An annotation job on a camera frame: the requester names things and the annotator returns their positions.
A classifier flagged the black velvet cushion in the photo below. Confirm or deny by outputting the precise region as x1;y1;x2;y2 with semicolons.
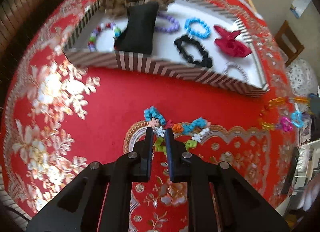
114;2;159;55

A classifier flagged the black scrunchie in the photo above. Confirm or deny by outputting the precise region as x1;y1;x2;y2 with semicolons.
174;35;214;68

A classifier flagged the colourful charm bracelet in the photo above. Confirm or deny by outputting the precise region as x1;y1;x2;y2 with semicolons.
143;105;212;156

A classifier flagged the red gold embroidered bedspread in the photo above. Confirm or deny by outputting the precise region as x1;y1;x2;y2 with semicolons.
1;0;296;227

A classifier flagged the silver spiral hair tie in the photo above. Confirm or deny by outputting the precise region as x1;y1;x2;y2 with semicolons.
222;62;250;82

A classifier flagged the wooden slatted headboard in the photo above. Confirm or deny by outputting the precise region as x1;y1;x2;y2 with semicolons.
0;0;98;57

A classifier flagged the rainbow plastic link chain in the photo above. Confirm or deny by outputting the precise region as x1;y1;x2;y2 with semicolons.
258;96;311;133

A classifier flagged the blue bead bracelet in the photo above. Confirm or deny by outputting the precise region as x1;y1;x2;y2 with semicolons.
184;17;212;40

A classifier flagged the wooden chair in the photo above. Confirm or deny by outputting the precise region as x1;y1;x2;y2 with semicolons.
274;21;305;67

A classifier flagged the purple bead bracelet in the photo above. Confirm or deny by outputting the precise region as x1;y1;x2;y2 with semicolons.
154;12;181;34

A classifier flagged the multicolour bead bracelet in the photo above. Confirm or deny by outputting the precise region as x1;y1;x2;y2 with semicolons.
87;21;122;53

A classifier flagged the wall poster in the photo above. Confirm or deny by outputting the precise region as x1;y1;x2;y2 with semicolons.
290;0;311;18

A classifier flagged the red satin bow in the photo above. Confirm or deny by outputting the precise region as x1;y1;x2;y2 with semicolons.
213;25;252;58

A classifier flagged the striped white tray box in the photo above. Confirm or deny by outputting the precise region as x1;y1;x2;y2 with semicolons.
62;0;270;97

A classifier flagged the leopard print bow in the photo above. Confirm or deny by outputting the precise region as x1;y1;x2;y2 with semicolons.
98;0;175;17

